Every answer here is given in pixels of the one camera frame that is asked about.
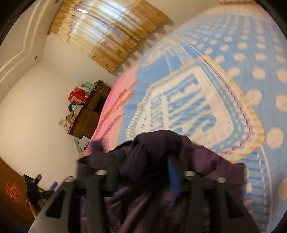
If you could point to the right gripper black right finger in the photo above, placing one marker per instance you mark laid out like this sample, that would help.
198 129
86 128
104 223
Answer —
209 203

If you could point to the small white card box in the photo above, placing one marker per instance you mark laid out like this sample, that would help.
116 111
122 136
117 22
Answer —
64 124

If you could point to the pink knitted blanket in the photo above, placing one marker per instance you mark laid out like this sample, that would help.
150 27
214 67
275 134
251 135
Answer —
112 115

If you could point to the brown wooden wardrobe door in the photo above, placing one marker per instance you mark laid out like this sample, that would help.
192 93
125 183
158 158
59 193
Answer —
14 209

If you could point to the white paper bag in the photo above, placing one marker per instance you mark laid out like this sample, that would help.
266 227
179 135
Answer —
81 143

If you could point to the blue polka dot bed sheet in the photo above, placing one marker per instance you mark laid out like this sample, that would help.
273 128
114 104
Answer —
220 79

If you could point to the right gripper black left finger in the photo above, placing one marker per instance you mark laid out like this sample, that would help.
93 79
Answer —
61 213

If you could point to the dark wooden desk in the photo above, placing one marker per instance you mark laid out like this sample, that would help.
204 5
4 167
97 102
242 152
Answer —
86 121

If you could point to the red gift box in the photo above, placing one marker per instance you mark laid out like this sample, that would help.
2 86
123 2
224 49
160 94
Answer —
77 96

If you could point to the purple padded hooded jacket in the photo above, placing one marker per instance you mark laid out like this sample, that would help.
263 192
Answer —
146 194

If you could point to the beige patterned window curtain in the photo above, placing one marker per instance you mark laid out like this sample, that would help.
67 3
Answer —
106 31

